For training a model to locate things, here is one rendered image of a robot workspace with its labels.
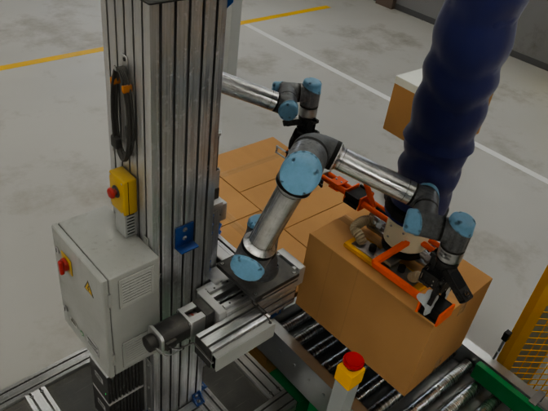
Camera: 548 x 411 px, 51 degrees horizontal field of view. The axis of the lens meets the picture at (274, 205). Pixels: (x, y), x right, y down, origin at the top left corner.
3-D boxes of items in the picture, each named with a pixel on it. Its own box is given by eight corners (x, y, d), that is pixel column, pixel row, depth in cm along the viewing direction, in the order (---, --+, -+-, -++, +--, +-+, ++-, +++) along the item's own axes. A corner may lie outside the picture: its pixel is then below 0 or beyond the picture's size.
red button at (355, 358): (366, 369, 188) (369, 360, 186) (351, 379, 184) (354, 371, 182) (351, 354, 192) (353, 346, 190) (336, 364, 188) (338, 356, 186)
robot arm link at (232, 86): (175, 56, 199) (304, 103, 211) (178, 44, 208) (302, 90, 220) (166, 85, 205) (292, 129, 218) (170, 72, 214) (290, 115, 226)
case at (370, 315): (460, 346, 243) (492, 278, 219) (404, 396, 219) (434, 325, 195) (354, 267, 276) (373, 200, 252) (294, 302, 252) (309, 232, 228)
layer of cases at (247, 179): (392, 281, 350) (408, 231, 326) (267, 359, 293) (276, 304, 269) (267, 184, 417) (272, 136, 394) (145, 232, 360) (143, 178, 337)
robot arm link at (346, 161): (293, 143, 187) (429, 209, 187) (285, 159, 178) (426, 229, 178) (307, 114, 180) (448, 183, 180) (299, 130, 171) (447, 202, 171)
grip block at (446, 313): (451, 315, 186) (456, 304, 183) (435, 327, 181) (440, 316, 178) (430, 299, 190) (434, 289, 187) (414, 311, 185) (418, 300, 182)
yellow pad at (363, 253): (429, 285, 212) (432, 276, 209) (413, 297, 206) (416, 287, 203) (359, 236, 230) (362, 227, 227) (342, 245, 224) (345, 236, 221)
